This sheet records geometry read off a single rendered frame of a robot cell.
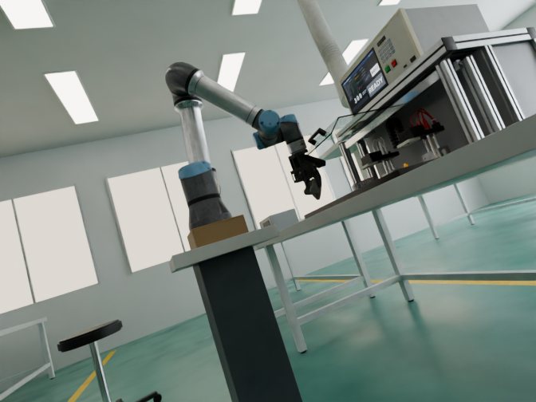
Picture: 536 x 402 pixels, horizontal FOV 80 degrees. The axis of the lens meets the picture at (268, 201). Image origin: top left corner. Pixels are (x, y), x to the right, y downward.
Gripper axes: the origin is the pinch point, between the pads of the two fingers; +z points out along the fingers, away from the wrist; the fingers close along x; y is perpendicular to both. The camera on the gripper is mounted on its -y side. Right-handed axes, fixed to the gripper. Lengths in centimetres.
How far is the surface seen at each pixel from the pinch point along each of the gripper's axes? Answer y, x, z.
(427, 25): -33, 46, -45
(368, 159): -20.4, 14.1, -7.1
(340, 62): -141, -63, -83
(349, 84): -35, 8, -41
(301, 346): -9, -66, 91
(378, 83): -29, 24, -35
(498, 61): -32, 62, -24
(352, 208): 17.8, 29.1, 3.4
